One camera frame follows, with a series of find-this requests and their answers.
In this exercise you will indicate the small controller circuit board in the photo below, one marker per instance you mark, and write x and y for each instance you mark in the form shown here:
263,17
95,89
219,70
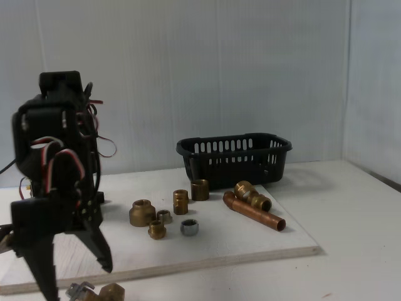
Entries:
29,188

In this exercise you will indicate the large brass reducer fitting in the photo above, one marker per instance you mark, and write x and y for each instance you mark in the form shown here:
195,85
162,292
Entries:
141,214

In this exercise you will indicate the small brass threaded fitting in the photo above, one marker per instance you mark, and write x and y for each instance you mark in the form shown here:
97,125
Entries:
157,230

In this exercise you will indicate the small silver hex bushing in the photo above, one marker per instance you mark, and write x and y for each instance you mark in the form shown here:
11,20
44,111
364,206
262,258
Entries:
164,216

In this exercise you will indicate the brass hex nipple fitting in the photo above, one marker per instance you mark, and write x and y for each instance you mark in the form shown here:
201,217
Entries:
180,202

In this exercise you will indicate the chrome nut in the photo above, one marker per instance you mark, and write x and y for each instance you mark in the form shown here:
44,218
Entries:
188,229

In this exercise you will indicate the brass sleeve coupling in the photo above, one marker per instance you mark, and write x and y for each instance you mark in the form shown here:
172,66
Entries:
200,191

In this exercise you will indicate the white wooden board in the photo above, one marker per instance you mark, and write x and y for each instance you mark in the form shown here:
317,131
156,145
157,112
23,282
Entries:
235,238

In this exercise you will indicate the black slotted plastic basket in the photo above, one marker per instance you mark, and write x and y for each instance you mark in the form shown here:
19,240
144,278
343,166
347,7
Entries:
238,178

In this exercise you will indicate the brass compression coupling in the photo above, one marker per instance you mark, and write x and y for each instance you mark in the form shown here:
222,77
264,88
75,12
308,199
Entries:
255,197

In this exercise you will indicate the black gripper camera module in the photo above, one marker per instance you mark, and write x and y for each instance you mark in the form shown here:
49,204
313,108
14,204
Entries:
6,241

